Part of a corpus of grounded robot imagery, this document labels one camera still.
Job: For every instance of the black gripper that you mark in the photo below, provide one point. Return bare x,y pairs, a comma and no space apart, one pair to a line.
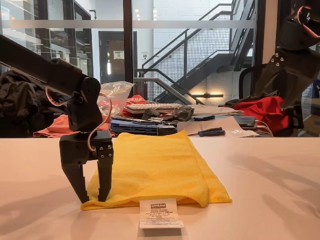
283,75
75,150

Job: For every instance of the yellow microfiber towel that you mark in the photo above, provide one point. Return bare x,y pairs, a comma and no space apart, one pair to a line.
155,165

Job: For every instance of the red bag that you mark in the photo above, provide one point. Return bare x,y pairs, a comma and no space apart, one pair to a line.
260,112

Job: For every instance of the black mesh office chair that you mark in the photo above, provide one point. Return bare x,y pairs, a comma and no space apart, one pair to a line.
243,82

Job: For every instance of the orange shirt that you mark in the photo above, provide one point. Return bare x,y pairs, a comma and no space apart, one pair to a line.
57,126

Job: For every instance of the beige folded cloth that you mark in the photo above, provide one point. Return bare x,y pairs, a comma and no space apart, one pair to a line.
215,109

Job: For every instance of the blue folder stack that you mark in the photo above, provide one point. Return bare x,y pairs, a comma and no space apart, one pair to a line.
140,127

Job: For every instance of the black metal staircase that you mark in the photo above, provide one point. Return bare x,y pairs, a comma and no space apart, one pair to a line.
212,63

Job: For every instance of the black phone pouch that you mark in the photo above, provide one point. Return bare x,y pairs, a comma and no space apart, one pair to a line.
203,117

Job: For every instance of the grey plastic packet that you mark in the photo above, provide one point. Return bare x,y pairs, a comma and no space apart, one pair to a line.
183,112
150,113

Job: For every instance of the clear plastic zip bag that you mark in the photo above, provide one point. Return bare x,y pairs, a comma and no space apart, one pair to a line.
117,91

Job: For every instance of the red cloth with white letters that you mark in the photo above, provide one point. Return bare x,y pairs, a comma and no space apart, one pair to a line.
136,98

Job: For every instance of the white keyboard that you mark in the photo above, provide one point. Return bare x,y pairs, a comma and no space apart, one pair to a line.
150,107

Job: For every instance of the small red tool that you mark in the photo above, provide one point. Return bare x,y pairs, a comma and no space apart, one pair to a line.
165,115

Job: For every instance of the black jacket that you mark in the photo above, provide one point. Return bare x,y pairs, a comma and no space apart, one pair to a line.
20,110

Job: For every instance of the dark glass door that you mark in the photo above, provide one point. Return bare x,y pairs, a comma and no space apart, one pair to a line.
110,72

